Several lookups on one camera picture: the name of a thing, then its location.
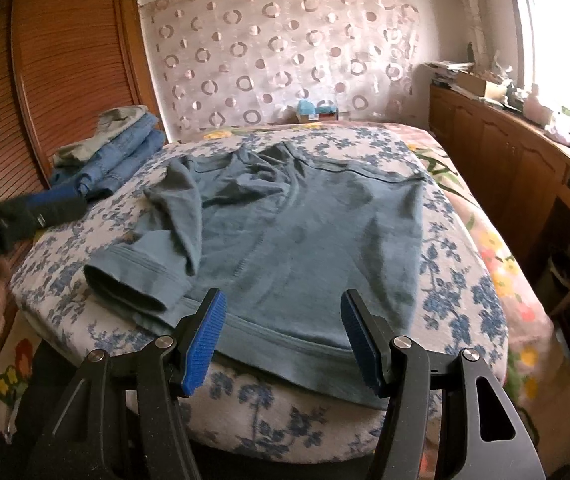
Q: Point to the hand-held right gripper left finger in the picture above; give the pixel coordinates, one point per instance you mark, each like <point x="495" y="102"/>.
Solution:
<point x="205" y="340"/>

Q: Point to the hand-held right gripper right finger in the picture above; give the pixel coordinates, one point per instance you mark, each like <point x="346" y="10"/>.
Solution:
<point x="360" y="345"/>

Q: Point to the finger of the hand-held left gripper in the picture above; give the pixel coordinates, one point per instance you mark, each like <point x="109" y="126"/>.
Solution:
<point x="55" y="195"/>
<point x="57" y="212"/>

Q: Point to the teal knit pants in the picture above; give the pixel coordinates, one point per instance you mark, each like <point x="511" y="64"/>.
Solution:
<point x="290" y="250"/>

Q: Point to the folded blue denim jeans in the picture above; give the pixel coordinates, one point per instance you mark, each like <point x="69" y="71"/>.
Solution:
<point x="120" y="170"/>
<point x="130" y="135"/>

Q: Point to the folded grey garment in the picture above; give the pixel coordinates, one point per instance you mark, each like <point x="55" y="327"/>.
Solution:
<point x="115" y="117"/>

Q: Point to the blue floral blanket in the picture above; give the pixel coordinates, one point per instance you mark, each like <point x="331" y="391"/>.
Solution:
<point x="460" y="320"/>

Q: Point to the wooden slatted wardrobe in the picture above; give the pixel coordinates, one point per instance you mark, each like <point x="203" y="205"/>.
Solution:
<point x="65" y="60"/>

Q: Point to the colourful floral bed sheet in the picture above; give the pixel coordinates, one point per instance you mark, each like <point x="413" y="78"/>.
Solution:
<point x="510" y="270"/>

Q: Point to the wooden side cabinet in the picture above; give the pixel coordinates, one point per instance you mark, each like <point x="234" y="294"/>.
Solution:
<point x="505" y="160"/>

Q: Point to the small box with blue packs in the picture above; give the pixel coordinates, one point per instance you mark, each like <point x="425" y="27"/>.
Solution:
<point x="317" y="111"/>

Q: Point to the sheer curtain with circles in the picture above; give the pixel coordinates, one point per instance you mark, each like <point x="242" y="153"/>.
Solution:
<point x="275" y="50"/>

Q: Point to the open cardboard box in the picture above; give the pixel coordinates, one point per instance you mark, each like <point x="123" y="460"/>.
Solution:
<point x="482" y="85"/>

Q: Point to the white window curtain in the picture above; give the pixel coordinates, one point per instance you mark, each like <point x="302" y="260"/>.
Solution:
<point x="485" y="10"/>

